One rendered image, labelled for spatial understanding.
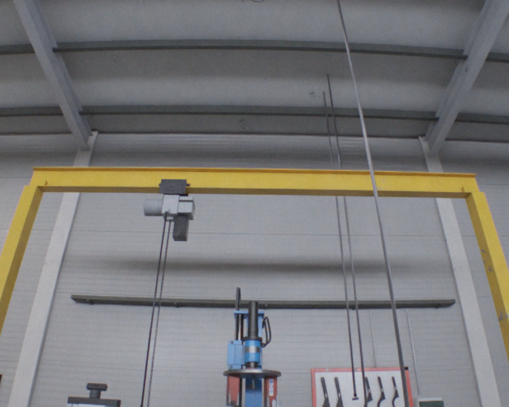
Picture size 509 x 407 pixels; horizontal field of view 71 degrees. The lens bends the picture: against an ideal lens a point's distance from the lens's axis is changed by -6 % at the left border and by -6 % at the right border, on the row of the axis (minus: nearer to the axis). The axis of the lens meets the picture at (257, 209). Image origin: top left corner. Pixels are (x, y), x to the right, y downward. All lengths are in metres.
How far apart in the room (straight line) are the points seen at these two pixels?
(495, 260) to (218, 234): 4.26
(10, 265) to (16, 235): 0.34
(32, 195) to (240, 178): 2.37
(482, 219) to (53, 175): 4.96
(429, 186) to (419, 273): 2.52
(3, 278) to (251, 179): 2.81
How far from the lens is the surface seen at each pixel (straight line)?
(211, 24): 6.66
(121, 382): 6.30
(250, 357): 3.96
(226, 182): 4.34
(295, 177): 4.40
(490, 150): 9.24
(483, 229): 4.68
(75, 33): 7.33
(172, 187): 4.27
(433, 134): 8.31
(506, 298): 4.46
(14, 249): 4.58
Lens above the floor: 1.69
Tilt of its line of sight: 30 degrees up
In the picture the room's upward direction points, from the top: 1 degrees clockwise
